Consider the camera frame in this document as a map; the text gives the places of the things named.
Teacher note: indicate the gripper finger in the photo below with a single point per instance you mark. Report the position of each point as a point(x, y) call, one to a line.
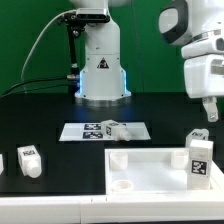
point(210, 106)

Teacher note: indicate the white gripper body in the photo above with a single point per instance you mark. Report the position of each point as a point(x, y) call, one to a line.
point(204, 68)

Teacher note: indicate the white square tabletop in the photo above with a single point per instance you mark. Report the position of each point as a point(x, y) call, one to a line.
point(145, 170)

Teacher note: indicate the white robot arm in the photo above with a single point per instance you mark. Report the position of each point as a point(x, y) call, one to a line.
point(196, 26)

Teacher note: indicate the white paper with markers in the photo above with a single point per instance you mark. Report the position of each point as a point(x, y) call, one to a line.
point(92, 132)

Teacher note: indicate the white L-shaped obstacle wall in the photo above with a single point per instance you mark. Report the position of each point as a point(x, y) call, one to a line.
point(153, 207)

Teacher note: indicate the black camera on stand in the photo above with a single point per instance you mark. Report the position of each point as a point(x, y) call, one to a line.
point(85, 15)

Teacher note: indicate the black camera stand pole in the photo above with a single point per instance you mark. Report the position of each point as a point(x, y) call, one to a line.
point(74, 77)

